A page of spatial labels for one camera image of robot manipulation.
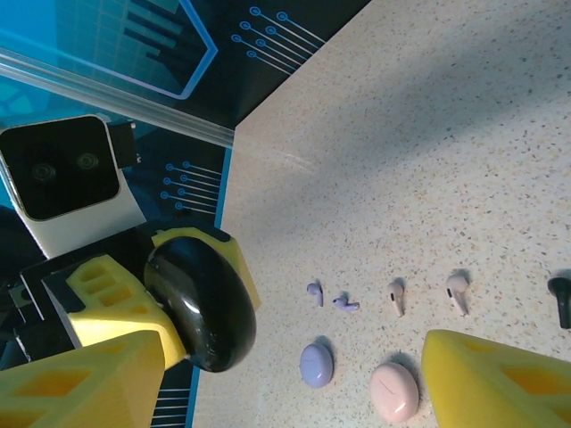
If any blue table edge trim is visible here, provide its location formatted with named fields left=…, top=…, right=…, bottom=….
left=189, top=146, right=235, bottom=428

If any pink wireless earbud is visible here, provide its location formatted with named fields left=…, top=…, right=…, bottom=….
left=386, top=277, right=407, bottom=318
left=445, top=273, right=470, bottom=317

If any aluminium frame post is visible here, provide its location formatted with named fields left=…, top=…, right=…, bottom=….
left=0, top=46, right=236, bottom=148

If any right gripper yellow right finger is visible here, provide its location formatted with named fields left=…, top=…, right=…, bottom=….
left=421, top=328, right=571, bottom=428

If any black wireless earbud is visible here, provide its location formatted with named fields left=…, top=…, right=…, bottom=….
left=547, top=276, right=571, bottom=331

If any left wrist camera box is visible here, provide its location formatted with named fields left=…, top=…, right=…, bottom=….
left=0, top=114, right=147, bottom=260

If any pink earbud charging case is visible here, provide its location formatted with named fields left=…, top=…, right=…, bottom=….
left=368, top=361, right=421, bottom=424

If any black earbud charging case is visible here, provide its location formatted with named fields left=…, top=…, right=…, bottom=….
left=143, top=235, right=259, bottom=374

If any purple earbud charging case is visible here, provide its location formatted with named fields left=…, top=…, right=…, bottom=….
left=299, top=342, right=336, bottom=390

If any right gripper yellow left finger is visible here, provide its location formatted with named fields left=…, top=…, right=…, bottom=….
left=0, top=329, right=165, bottom=428

